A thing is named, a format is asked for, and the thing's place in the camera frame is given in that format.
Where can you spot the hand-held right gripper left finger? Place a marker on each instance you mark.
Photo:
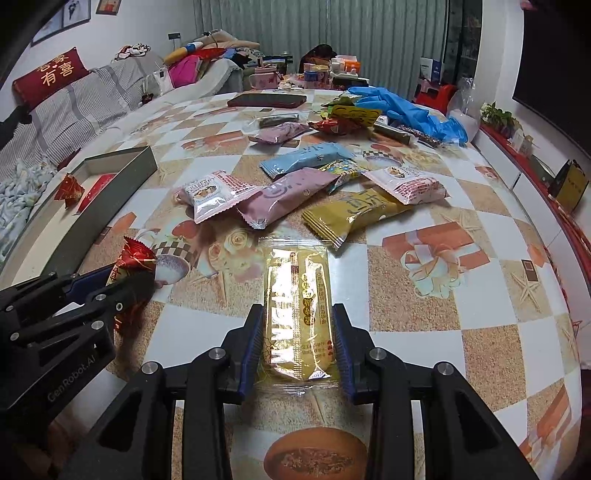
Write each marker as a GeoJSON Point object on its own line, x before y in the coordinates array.
{"type": "Point", "coordinates": [251, 353]}

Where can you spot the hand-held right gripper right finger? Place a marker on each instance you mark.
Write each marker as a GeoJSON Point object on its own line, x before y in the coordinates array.
{"type": "Point", "coordinates": [341, 353]}

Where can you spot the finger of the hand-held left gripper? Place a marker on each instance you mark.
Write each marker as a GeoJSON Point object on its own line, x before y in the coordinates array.
{"type": "Point", "coordinates": [129, 295]}
{"type": "Point", "coordinates": [90, 279]}

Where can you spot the red candy packet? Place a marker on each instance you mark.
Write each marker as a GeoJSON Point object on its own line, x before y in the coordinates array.
{"type": "Point", "coordinates": [67, 190]}
{"type": "Point", "coordinates": [131, 258]}

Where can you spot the clear yellow cake packet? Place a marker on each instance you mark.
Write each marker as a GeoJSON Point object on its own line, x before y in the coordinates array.
{"type": "Point", "coordinates": [295, 295]}

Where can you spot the grey-green cardboard box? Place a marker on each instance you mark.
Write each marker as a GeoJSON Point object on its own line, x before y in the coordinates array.
{"type": "Point", "coordinates": [120, 194]}

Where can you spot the pink white snack packet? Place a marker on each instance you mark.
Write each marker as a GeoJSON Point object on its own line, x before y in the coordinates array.
{"type": "Point", "coordinates": [214, 194]}
{"type": "Point", "coordinates": [406, 182]}

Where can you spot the gold snack packet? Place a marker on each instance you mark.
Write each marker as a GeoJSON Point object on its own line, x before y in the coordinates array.
{"type": "Point", "coordinates": [355, 212]}

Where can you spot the pink packet with silver print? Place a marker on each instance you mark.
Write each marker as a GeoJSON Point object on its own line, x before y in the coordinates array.
{"type": "Point", "coordinates": [286, 194]}

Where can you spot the long red snack packet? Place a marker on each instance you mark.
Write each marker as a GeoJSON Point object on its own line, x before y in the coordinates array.
{"type": "Point", "coordinates": [99, 189]}

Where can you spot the light blue floral blanket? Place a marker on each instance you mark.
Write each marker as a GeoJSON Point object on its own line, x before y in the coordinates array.
{"type": "Point", "coordinates": [18, 203]}

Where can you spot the dark red cloth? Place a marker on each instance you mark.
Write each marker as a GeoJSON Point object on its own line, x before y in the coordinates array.
{"type": "Point", "coordinates": [69, 159]}

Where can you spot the grey sofa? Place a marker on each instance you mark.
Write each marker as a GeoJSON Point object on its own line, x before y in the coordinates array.
{"type": "Point", "coordinates": [69, 115]}

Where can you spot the black cloth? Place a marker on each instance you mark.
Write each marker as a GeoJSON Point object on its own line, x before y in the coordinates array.
{"type": "Point", "coordinates": [14, 124]}

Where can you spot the floral snack packet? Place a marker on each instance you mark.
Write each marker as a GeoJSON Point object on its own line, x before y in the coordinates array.
{"type": "Point", "coordinates": [344, 170]}

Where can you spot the small dark red plush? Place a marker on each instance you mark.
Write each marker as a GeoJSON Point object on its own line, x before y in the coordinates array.
{"type": "Point", "coordinates": [147, 98]}

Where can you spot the light blue snack packet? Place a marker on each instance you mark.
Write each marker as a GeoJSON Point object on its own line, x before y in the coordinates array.
{"type": "Point", "coordinates": [304, 158]}

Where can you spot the red embroidered cushion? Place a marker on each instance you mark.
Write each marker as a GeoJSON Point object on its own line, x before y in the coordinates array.
{"type": "Point", "coordinates": [51, 74]}

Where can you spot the white paper bag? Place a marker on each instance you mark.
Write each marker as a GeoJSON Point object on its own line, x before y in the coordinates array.
{"type": "Point", "coordinates": [159, 78]}

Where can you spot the small mauve snack packet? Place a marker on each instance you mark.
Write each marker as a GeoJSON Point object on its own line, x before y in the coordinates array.
{"type": "Point", "coordinates": [279, 133]}

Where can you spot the dark roll snack packet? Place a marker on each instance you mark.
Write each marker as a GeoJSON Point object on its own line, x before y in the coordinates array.
{"type": "Point", "coordinates": [392, 131]}

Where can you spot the bright pink garment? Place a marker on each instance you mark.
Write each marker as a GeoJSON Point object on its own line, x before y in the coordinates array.
{"type": "Point", "coordinates": [184, 71]}

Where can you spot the red orange snack packet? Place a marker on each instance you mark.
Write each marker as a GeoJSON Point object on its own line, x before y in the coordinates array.
{"type": "Point", "coordinates": [334, 124]}

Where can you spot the dark green roll packet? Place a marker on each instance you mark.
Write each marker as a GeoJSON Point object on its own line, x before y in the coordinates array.
{"type": "Point", "coordinates": [277, 119]}

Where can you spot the speckled bar clear packet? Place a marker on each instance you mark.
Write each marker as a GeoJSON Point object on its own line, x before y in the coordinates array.
{"type": "Point", "coordinates": [425, 137]}

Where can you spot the white red patterned cloth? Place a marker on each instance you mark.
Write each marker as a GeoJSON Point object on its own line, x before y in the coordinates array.
{"type": "Point", "coordinates": [131, 50]}

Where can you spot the yellow snack packet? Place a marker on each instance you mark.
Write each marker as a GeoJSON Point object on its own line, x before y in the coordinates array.
{"type": "Point", "coordinates": [355, 113]}

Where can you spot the blue nitrile gloves pile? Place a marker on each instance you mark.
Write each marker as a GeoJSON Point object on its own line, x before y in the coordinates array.
{"type": "Point", "coordinates": [401, 110]}

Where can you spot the green snack packet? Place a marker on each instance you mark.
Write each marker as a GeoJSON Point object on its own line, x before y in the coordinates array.
{"type": "Point", "coordinates": [341, 99]}

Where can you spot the pile of clothes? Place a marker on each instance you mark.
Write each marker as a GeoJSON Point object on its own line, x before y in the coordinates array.
{"type": "Point", "coordinates": [217, 55]}

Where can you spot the pink mug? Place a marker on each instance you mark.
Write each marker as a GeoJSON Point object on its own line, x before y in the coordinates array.
{"type": "Point", "coordinates": [264, 77]}

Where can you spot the clear plastic bag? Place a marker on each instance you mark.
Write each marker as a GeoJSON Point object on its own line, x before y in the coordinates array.
{"type": "Point", "coordinates": [461, 110]}

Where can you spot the red white television cabinet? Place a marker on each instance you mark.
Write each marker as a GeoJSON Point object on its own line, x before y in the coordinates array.
{"type": "Point", "coordinates": [531, 157]}

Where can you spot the red plastic stool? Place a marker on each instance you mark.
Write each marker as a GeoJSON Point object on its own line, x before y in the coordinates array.
{"type": "Point", "coordinates": [434, 94]}

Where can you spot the blue round tin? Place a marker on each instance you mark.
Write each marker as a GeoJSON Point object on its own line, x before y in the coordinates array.
{"type": "Point", "coordinates": [316, 76]}

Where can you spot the small white carton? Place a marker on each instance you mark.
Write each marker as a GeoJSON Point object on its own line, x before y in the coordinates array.
{"type": "Point", "coordinates": [524, 138]}

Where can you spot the potted green plant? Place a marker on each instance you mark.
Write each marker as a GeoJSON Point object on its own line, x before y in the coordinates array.
{"type": "Point", "coordinates": [498, 115]}

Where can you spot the black gold gift bag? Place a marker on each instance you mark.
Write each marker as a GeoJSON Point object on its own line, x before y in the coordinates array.
{"type": "Point", "coordinates": [570, 182]}

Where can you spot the white orange box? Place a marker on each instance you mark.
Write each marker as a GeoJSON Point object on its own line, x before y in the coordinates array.
{"type": "Point", "coordinates": [346, 64]}

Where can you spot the blue white carton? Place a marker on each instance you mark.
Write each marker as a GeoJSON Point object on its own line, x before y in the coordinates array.
{"type": "Point", "coordinates": [431, 69]}

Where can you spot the green curtain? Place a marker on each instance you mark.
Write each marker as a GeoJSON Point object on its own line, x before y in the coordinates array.
{"type": "Point", "coordinates": [369, 27]}

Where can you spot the glass display cabinet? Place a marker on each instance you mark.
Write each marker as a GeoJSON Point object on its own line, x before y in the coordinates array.
{"type": "Point", "coordinates": [461, 37]}

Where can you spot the black television screen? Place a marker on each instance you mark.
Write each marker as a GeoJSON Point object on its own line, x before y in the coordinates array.
{"type": "Point", "coordinates": [554, 60]}

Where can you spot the framed wall picture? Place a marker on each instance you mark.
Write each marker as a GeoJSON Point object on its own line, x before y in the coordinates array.
{"type": "Point", "coordinates": [108, 5]}
{"type": "Point", "coordinates": [46, 27]}
{"type": "Point", "coordinates": [74, 11]}

